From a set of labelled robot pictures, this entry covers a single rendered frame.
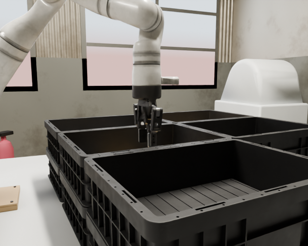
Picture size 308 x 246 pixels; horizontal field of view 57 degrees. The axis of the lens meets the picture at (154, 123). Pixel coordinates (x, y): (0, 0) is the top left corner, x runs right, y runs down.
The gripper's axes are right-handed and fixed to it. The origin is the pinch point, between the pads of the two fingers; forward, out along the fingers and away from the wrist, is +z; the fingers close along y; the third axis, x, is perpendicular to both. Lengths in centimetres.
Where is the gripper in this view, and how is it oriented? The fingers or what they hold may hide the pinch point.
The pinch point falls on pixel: (146, 139)
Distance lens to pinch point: 75.1
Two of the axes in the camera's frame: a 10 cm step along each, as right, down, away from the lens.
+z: 0.0, 9.9, 1.6
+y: 4.2, 1.4, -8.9
